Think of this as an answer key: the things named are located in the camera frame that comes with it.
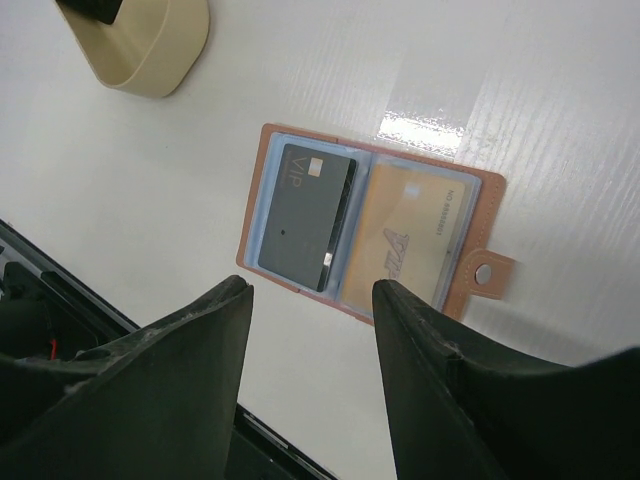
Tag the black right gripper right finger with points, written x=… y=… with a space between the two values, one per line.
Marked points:
x=463 y=406

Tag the tan leather card holder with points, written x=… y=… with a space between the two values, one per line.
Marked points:
x=471 y=270

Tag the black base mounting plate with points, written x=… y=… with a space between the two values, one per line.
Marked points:
x=47 y=313

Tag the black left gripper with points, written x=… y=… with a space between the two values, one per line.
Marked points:
x=103 y=11

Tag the wooden card tray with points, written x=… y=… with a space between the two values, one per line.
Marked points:
x=150 y=47

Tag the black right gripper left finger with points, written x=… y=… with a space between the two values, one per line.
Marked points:
x=158 y=403

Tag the black VIP credit card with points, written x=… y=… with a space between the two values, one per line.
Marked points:
x=306 y=215

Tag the gold credit card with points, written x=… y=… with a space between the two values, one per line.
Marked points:
x=405 y=231

